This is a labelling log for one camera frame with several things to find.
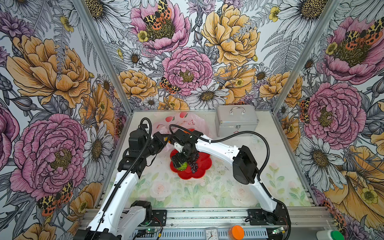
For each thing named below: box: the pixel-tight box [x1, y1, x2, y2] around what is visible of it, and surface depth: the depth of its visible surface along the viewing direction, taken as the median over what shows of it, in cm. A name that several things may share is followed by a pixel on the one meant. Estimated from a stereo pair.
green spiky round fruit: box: [177, 162, 188, 171], surface depth 89 cm
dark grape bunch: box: [189, 154, 199, 174], surface depth 91 cm
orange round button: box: [227, 225, 245, 240], surface depth 64 cm
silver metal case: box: [215, 104, 260, 138], surface depth 101 cm
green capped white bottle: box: [316, 230, 345, 240], surface depth 64 cm
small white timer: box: [205, 226, 219, 240], surface depth 70 cm
